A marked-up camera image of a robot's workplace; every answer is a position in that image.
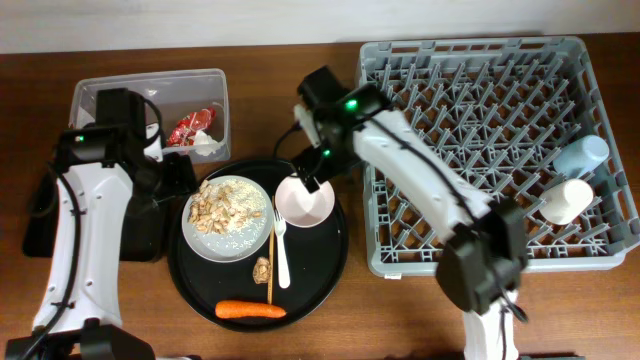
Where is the round black serving tray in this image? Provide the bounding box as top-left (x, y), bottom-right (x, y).
top-left (168, 156), bottom-right (350, 333)

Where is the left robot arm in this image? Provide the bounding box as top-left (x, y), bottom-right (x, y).
top-left (5, 88), bottom-right (198, 359)

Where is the cream white cup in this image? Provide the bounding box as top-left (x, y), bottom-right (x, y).
top-left (539, 179), bottom-right (594, 225)

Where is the cooked rice pile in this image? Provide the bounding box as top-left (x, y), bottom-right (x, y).
top-left (218, 179), bottom-right (266, 234)

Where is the black rectangular tray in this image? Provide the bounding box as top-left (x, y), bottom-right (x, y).
top-left (22, 172), bottom-right (169, 262)

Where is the light blue cup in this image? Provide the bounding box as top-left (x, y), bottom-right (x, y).
top-left (552, 135), bottom-right (610, 178)

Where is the white plastic fork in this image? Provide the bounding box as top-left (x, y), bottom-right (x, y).
top-left (274, 209), bottom-right (291, 289)

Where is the grey dishwasher rack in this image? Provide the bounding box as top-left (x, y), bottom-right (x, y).
top-left (356, 37), bottom-right (639, 272)

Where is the red snack wrapper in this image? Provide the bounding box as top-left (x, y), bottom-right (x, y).
top-left (167, 107), bottom-right (216, 147)

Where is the brown walnut shell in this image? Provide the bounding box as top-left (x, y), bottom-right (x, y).
top-left (252, 257), bottom-right (271, 284)

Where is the orange carrot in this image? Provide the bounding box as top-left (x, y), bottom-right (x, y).
top-left (214, 300), bottom-right (287, 319)

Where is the peanut shells pile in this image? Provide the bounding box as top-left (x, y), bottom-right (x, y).
top-left (187, 179), bottom-right (264, 235)

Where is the clear plastic bin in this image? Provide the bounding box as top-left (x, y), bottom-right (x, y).
top-left (69, 68), bottom-right (231, 164)

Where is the pink bowl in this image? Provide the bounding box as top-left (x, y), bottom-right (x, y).
top-left (275, 176), bottom-right (335, 228)

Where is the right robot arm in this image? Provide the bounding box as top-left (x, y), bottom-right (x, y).
top-left (292, 67), bottom-right (528, 359)

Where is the white tissue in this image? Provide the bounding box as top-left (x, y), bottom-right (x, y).
top-left (193, 130), bottom-right (221, 156)

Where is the wooden chopstick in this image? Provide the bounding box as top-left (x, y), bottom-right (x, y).
top-left (267, 195), bottom-right (275, 305)

